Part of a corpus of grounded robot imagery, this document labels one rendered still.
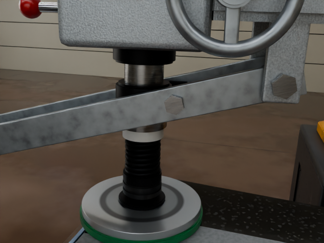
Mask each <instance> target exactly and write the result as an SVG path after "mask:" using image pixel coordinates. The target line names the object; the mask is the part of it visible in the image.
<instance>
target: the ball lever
mask: <svg viewBox="0 0 324 243"><path fill-rule="evenodd" d="M19 10H20V12H21V14H22V15H23V16H25V17H27V18H30V19H34V18H37V17H39V16H40V15H41V13H58V7H57V2H41V1H40V0H20V1H19Z"/></svg>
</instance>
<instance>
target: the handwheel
mask: <svg viewBox="0 0 324 243"><path fill-rule="evenodd" d="M165 1H166V6H167V10H168V13H169V15H170V17H171V20H172V22H173V24H174V25H175V27H176V29H177V30H178V32H179V33H180V34H181V35H182V36H183V37H184V39H185V40H186V41H188V42H189V43H190V44H191V45H193V46H194V47H196V48H197V49H199V50H201V51H203V52H205V53H207V54H210V55H214V56H218V57H225V58H237V57H244V56H249V55H252V54H256V53H258V52H261V51H263V50H265V49H267V48H268V47H270V46H271V45H273V44H274V43H275V42H277V41H278V40H279V39H280V38H281V37H282V36H283V35H284V34H285V33H286V32H287V31H288V30H289V29H290V27H291V26H292V25H293V23H294V22H295V20H296V19H297V17H298V15H299V13H300V11H301V9H302V6H303V3H304V0H286V3H285V5H284V7H283V10H282V11H281V13H280V15H279V16H278V17H277V19H276V20H275V21H274V22H273V23H272V24H271V25H270V26H269V27H268V28H267V29H266V30H264V31H263V32H261V33H260V34H258V35H256V36H254V37H252V38H249V39H246V40H241V41H239V27H240V13H241V7H242V6H244V5H246V4H247V3H248V2H249V1H250V0H217V2H218V3H219V4H220V5H222V6H223V7H225V24H224V41H222V40H217V39H214V38H212V37H209V36H208V35H206V34H204V33H203V32H201V31H200V30H199V29H198V28H197V27H196V26H195V25H194V24H193V23H192V21H191V20H190V18H189V17H188V15H187V13H186V11H185V8H184V5H183V2H182V0H165Z"/></svg>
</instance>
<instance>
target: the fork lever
mask: <svg viewBox="0 0 324 243"><path fill-rule="evenodd" d="M265 58H266V56H260V57H256V58H251V59H247V60H243V61H238V62H234V63H229V64H225V65H220V66H216V67H210V68H206V69H201V70H197V71H193V72H188V73H184V74H179V75H175V76H171V77H166V78H163V79H164V80H173V81H187V82H188V83H184V84H180V85H175V86H170V87H166V88H161V89H157V90H152V91H148V92H143V93H138V94H133V95H128V96H124V97H119V98H116V89H111V90H107V91H102V92H98V93H94V94H88V95H83V96H79V97H75V98H70V99H66V100H61V101H57V102H52V103H48V104H44V105H39V106H35V107H30V108H25V109H20V110H16V111H11V112H7V113H3V114H0V155H3V154H8V153H13V152H18V151H23V150H28V149H34V148H39V147H44V146H49V145H54V144H59V143H64V142H68V141H74V140H79V139H84V138H89V137H93V136H98V135H105V134H110V133H114V132H119V131H124V130H129V129H134V128H139V127H144V126H149V125H154V124H159V123H164V122H170V121H175V120H180V119H185V118H190V117H195V116H200V115H205V114H210V113H215V112H220V111H225V110H229V109H234V108H241V107H246V106H250V105H256V104H261V103H264V102H262V101H261V92H262V83H263V75H264V66H265ZM271 85H272V91H273V95H274V96H277V97H280V98H284V99H288V98H289V97H290V96H291V95H293V94H294V93H295V92H296V91H297V84H296V78H294V77H291V76H288V75H285V74H280V75H279V76H278V77H277V78H276V79H274V80H273V81H272V82H271Z"/></svg>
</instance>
